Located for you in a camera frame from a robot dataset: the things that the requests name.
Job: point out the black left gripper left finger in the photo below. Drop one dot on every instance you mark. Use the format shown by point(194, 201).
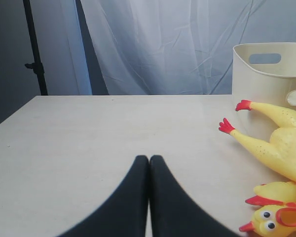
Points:
point(124, 213)

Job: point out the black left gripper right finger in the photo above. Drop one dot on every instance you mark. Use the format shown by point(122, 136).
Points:
point(173, 213)

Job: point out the yellow rubber chicken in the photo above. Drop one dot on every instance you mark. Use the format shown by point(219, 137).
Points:
point(279, 153)
point(272, 221)

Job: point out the yellow rubber chicken top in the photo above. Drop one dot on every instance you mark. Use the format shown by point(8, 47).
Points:
point(279, 153)

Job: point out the cream bin marked X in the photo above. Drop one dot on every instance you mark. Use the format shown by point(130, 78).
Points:
point(264, 72)

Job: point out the black light stand pole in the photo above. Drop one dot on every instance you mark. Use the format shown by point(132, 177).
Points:
point(37, 65)

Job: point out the white backdrop curtain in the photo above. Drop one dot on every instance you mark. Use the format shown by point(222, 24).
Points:
point(148, 47)

